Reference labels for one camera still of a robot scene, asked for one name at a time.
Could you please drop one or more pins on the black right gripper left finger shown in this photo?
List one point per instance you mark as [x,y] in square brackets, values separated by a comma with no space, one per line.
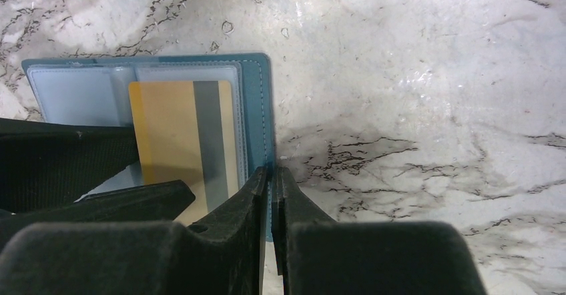
[222,253]

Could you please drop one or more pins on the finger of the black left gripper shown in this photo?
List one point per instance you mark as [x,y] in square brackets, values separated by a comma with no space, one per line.
[49,173]

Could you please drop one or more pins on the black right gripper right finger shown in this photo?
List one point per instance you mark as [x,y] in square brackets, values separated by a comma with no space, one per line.
[315,254]

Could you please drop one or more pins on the blue leather card holder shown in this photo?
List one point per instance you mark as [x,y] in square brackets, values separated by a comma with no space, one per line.
[94,92]

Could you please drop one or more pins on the gold credit card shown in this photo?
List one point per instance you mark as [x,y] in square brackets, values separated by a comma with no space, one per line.
[186,130]

